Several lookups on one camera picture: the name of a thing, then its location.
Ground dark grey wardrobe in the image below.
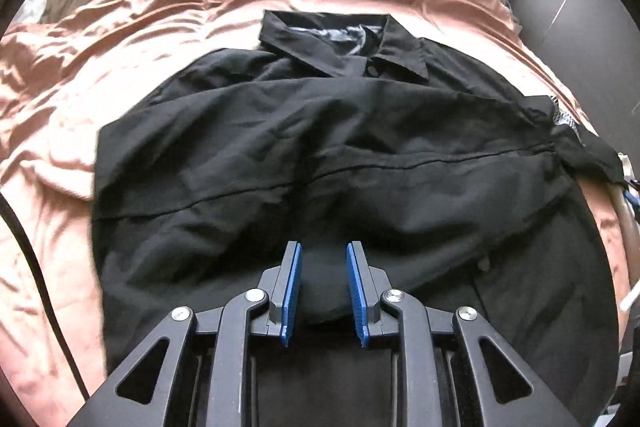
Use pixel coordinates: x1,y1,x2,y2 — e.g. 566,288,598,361
480,0,640,148

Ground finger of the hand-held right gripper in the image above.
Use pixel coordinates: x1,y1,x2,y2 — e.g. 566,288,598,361
620,179,640,220

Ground black collared shirt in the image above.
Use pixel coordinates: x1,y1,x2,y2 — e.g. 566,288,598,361
90,9,628,427

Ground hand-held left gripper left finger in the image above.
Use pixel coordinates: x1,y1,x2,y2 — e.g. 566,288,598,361
65,242,304,427

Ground pink blanket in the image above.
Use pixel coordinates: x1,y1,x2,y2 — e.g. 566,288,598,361
0,0,640,408

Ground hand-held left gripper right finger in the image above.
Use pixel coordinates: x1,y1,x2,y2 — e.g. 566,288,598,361
346,241,566,427

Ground black cable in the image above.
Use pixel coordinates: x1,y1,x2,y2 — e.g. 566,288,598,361
0,194,93,403

